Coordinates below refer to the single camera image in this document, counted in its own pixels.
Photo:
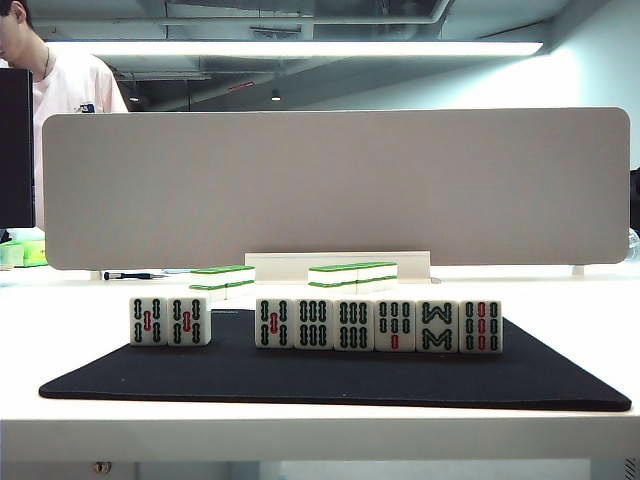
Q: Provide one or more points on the black screwdriver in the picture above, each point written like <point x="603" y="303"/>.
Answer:
<point x="125" y="275"/>

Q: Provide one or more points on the black rectangular mat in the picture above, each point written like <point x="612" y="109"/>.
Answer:
<point x="320" y="375"/>

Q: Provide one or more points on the small ceiling spot lamp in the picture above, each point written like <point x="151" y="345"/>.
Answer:
<point x="134" y="97"/>
<point x="275" y="95"/>

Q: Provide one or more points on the white divider foot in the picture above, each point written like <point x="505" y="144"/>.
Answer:
<point x="96" y="274"/>
<point x="578" y="269"/>

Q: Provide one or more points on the black computer monitor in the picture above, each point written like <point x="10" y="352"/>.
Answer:
<point x="15" y="150"/>

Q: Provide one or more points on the green and white box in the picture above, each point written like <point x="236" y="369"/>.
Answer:
<point x="25" y="252"/>

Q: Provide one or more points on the eight bamboo mahjong tile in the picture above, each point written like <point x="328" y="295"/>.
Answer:
<point x="437" y="326"/>

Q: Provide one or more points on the five bamboo mahjong tile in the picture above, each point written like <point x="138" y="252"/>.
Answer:
<point x="148" y="321"/>
<point x="187" y="322"/>
<point x="274" y="322"/>

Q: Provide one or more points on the nine bamboo mahjong tile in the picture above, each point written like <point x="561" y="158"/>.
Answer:
<point x="480" y="326"/>

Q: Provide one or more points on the metal screw in table frame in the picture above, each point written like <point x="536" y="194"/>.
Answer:
<point x="102" y="467"/>

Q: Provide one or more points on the six bamboo mahjong tile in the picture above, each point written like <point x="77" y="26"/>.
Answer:
<point x="313" y="323"/>
<point x="353" y="325"/>

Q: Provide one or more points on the green-backed face-down mahjong tile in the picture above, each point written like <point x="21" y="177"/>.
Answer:
<point x="240" y="288"/>
<point x="377" y="271"/>
<point x="241" y="273"/>
<point x="332" y="290"/>
<point x="212" y="292"/>
<point x="210" y="276"/>
<point x="377" y="286"/>
<point x="332" y="275"/>

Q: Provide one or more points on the white object behind divider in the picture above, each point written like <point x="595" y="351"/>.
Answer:
<point x="635" y="245"/>

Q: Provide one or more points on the seven bamboo mahjong tile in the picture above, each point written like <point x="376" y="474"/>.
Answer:
<point x="395" y="325"/>

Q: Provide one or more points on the grey desk divider panel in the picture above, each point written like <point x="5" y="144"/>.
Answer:
<point x="335" y="190"/>

